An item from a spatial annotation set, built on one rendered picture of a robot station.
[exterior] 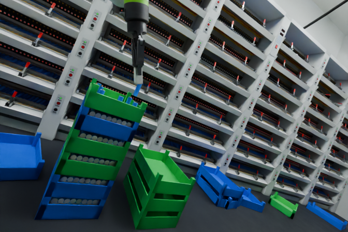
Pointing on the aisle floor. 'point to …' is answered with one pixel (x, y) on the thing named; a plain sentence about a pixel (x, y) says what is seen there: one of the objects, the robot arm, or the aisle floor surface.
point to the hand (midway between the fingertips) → (138, 75)
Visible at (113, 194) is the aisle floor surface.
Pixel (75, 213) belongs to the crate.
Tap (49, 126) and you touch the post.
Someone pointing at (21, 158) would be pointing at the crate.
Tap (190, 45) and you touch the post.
